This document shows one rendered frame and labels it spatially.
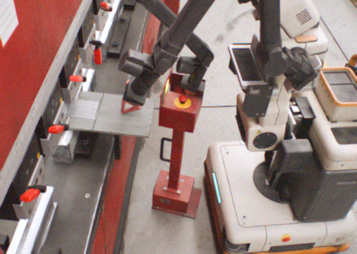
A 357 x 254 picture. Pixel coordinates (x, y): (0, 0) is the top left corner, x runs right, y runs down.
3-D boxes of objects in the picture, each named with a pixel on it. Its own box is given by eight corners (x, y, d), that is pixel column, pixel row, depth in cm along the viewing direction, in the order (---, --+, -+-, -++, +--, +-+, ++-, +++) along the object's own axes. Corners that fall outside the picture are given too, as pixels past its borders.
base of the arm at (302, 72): (319, 75, 132) (306, 52, 140) (303, 62, 128) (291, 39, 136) (297, 92, 136) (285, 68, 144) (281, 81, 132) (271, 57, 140)
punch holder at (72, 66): (71, 108, 129) (65, 65, 117) (44, 105, 129) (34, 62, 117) (83, 77, 140) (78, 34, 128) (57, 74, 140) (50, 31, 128)
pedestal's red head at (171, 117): (193, 133, 186) (197, 103, 173) (157, 126, 187) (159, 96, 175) (202, 103, 200) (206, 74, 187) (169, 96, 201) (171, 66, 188)
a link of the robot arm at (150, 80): (164, 76, 128) (164, 63, 132) (145, 67, 125) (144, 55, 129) (153, 90, 133) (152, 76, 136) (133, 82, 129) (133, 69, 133)
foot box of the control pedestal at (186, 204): (195, 219, 232) (197, 207, 223) (151, 208, 234) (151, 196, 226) (202, 190, 245) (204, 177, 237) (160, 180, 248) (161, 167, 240)
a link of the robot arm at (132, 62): (173, 63, 123) (169, 46, 129) (138, 48, 118) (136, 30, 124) (152, 91, 130) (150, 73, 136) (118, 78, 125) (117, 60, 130)
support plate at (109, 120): (148, 138, 137) (148, 136, 137) (67, 129, 137) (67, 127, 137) (155, 100, 150) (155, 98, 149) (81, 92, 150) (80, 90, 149)
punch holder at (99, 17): (99, 34, 157) (97, -7, 146) (76, 32, 157) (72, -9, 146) (108, 13, 168) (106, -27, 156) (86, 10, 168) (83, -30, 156)
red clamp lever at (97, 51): (102, 66, 148) (100, 42, 141) (90, 64, 148) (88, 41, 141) (103, 62, 149) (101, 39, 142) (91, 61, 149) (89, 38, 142)
